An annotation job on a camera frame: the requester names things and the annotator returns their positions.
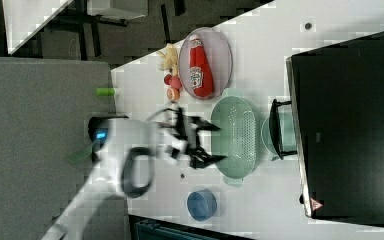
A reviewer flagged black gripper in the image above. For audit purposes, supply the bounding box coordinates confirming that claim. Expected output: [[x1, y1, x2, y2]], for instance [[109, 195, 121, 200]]
[[174, 107, 225, 169]]

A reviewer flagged mint green strainer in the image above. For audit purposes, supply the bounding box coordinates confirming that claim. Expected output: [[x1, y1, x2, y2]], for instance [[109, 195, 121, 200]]
[[211, 88, 259, 188]]

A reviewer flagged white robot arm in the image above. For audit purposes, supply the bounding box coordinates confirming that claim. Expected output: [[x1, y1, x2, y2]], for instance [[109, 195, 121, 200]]
[[41, 106, 225, 240]]

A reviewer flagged orange slice toy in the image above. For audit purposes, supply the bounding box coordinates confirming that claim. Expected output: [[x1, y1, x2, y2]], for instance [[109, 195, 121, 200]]
[[166, 87, 180, 101]]

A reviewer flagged red plush ketchup bottle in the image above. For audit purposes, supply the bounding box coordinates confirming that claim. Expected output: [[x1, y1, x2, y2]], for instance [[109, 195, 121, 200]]
[[189, 34, 214, 98]]

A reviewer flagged blue cup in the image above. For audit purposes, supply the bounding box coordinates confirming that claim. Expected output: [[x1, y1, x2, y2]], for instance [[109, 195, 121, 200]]
[[187, 189, 218, 222]]

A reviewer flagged pink toy strawberry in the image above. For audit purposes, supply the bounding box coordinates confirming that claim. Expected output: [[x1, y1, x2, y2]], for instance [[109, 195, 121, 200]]
[[169, 76, 182, 89]]

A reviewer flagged red toy strawberry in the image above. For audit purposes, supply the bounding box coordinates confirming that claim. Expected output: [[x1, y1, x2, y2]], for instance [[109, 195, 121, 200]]
[[164, 74, 172, 85]]

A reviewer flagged yellow plush banana toy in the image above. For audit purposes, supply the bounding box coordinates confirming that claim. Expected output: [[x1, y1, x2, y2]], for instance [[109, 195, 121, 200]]
[[157, 43, 179, 76]]

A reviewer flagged mint green mug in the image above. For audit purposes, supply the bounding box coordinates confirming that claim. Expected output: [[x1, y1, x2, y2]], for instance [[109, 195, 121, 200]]
[[261, 113, 297, 161]]

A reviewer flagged grey round plate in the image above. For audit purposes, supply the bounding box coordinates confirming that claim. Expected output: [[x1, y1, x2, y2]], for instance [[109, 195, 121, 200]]
[[178, 27, 233, 100]]

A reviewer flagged green round object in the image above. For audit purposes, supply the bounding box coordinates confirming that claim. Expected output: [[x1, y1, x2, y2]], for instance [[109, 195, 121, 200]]
[[95, 88, 116, 97]]

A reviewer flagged blue-door toaster oven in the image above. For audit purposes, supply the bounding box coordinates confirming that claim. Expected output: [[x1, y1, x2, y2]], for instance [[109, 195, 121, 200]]
[[286, 31, 384, 227]]

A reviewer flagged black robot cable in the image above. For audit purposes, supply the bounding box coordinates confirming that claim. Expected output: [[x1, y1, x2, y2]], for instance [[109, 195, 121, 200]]
[[144, 107, 181, 129]]

